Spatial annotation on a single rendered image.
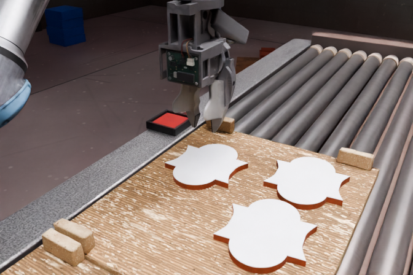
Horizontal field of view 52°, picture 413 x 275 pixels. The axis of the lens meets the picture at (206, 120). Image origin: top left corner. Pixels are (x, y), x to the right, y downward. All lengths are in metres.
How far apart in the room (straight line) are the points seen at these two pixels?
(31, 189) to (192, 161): 1.84
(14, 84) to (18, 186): 1.76
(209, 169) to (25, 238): 0.29
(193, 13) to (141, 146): 0.36
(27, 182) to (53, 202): 1.86
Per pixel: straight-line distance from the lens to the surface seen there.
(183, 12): 0.57
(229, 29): 0.65
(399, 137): 0.95
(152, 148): 0.84
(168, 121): 0.92
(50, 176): 2.59
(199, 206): 0.64
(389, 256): 0.64
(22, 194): 2.49
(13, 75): 0.83
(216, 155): 0.75
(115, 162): 0.80
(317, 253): 0.58
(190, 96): 0.67
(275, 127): 0.94
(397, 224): 0.69
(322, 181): 0.70
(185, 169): 0.71
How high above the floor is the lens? 1.32
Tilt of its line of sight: 25 degrees down
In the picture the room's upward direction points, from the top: straight up
